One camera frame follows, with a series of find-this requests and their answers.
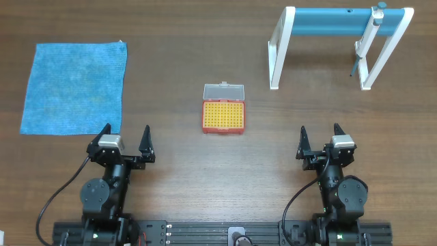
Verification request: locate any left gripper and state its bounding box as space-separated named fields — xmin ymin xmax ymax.
xmin=86 ymin=122 xmax=156 ymax=170

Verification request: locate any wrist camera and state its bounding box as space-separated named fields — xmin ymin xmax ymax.
xmin=330 ymin=134 xmax=356 ymax=149
xmin=98 ymin=134 xmax=125 ymax=152

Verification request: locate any black cable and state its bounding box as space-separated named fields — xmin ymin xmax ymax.
xmin=281 ymin=153 xmax=331 ymax=242
xmin=35 ymin=155 xmax=91 ymax=246

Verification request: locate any white and blue stand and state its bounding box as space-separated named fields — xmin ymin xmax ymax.
xmin=268 ymin=5 xmax=415 ymax=92

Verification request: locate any red and yellow tip box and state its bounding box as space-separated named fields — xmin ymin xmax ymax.
xmin=201 ymin=81 xmax=246 ymax=135

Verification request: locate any mounting rail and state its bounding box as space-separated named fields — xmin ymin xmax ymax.
xmin=51 ymin=220 xmax=393 ymax=246

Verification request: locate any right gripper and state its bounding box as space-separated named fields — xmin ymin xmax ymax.
xmin=295 ymin=122 xmax=358 ymax=171

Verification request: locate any blue cloth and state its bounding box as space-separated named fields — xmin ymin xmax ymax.
xmin=19 ymin=40 xmax=128 ymax=136

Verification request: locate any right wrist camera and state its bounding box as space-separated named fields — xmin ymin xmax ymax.
xmin=330 ymin=134 xmax=356 ymax=149

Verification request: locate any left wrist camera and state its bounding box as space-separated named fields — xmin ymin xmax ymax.
xmin=98 ymin=134 xmax=125 ymax=152

